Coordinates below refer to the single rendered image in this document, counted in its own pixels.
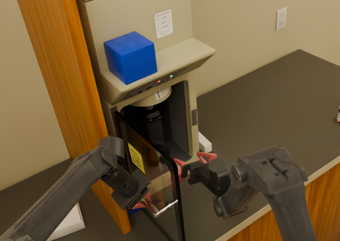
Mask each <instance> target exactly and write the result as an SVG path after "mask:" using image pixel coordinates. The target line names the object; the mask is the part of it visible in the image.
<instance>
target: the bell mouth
mask: <svg viewBox="0 0 340 241"><path fill-rule="evenodd" d="M171 91H172V88H171V86H170V87H168V88H165V89H163V90H161V91H159V92H156V93H154V94H152V95H150V96H147V97H145V98H143V99H141V100H138V101H136V102H134V103H132V104H130V105H132V106H137V107H146V106H152V105H155V104H158V103H160V102H162V101H164V100H165V99H167V98H168V97H169V95H170V94H171Z"/></svg>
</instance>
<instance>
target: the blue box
mask: <svg viewBox="0 0 340 241"><path fill-rule="evenodd" d="M103 44H104V49H105V53H106V58H107V63H108V67H109V71H110V72H111V73H112V74H113V75H115V76H116V77H117V78H118V79H119V80H121V81H122V82H123V83H124V84H125V85H128V84H131V83H133V82H135V81H138V80H140V79H142V78H145V77H147V76H150V75H152V74H154V73H157V64H156V56H155V47H154V42H152V41H150V40H149V39H147V38H145V37H144V36H142V35H140V34H139V33H137V32H136V31H133V32H131V33H128V34H125V35H122V36H119V37H117V38H114V39H111V40H109V41H106V42H104V43H103Z"/></svg>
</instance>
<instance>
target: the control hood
mask: <svg viewBox="0 0 340 241"><path fill-rule="evenodd" d="M215 53H216V50H215V49H213V48H212V47H210V46H208V45H206V44H204V43H202V42H200V41H198V40H197V39H195V38H190V39H188V40H185V41H183V42H180V43H178V44H175V45H173V46H170V47H167V48H165V49H162V50H160V51H157V52H155V56H156V64H157V73H154V74H152V75H150V76H147V77H145V78H142V79H140V80H138V81H135V82H133V83H131V84H128V85H125V84H124V83H123V82H122V81H121V80H119V79H118V78H117V77H116V76H115V75H113V74H112V73H111V72H110V71H106V72H104V73H102V79H103V84H104V88H105V92H106V97H107V101H108V103H109V104H110V105H115V104H117V103H119V102H121V101H123V99H124V98H125V97H126V95H127V94H128V93H129V92H131V91H133V90H136V89H138V88H140V87H143V86H145V85H147V84H150V83H152V82H154V81H157V80H159V79H161V78H163V77H166V76H168V75H170V74H173V73H175V72H177V71H180V70H182V69H184V68H185V70H184V71H182V72H181V73H180V74H179V75H178V76H177V77H179V76H181V75H184V74H186V73H188V72H190V71H193V70H195V69H197V68H199V67H200V66H201V65H202V64H204V63H205V62H206V61H207V60H208V59H209V58H210V57H212V56H213V55H214V54H215Z"/></svg>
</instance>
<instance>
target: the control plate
mask: <svg viewBox="0 0 340 241"><path fill-rule="evenodd" d="M184 70H185V68H184V69H182V70H180V71H177V72H175V73H173V74H170V75H168V76H166V77H163V78H161V79H159V80H157V81H154V82H152V83H150V84H147V85H145V86H143V87H140V88H138V89H136V90H133V91H131V92H129V93H128V94H127V95H126V97H125V98H124V99H123V101H124V100H126V99H128V98H130V96H131V95H132V96H131V97H133V96H135V95H137V94H138V92H140V91H142V92H144V91H146V90H147V88H148V87H151V86H152V87H151V88H153V87H156V86H157V84H158V85H160V84H162V83H164V82H163V81H165V82H168V81H170V80H171V79H170V78H172V79H174V78H176V77H177V76H178V75H179V74H180V73H181V72H182V71H184ZM171 75H173V76H171ZM170 76H171V77H170ZM158 81H160V82H158Z"/></svg>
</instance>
